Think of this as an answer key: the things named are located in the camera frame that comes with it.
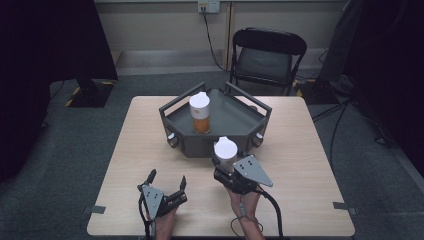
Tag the dark curtain with stand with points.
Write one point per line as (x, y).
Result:
(383, 66)

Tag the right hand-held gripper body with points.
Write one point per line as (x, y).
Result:
(251, 171)

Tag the black stand base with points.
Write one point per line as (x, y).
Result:
(91, 95)
(316, 91)

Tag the grey tape piece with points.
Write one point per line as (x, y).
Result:
(345, 207)
(95, 209)

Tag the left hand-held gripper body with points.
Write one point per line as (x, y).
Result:
(152, 200)

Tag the white wall socket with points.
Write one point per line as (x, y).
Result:
(209, 5)

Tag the white-lidded bottle pale contents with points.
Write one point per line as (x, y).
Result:
(225, 151)

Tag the black curtain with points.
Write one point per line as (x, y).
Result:
(40, 66)

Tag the person's left hand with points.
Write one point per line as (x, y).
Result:
(165, 224)

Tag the black folding chair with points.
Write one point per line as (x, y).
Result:
(265, 60)

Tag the person's right hand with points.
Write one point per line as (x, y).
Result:
(245, 204)

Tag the dark grey corner shelf tray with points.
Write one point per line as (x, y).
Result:
(230, 120)

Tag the white-lidded bottle amber contents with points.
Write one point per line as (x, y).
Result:
(200, 113)

